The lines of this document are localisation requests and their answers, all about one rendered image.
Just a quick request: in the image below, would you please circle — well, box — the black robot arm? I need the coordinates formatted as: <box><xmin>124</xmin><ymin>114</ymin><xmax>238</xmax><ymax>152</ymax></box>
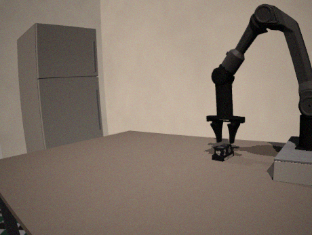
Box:
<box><xmin>212</xmin><ymin>4</ymin><xmax>312</xmax><ymax>151</ymax></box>

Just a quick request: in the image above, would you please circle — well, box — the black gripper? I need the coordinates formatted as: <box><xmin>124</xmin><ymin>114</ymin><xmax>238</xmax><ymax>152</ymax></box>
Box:
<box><xmin>206</xmin><ymin>103</ymin><xmax>245</xmax><ymax>144</ymax></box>

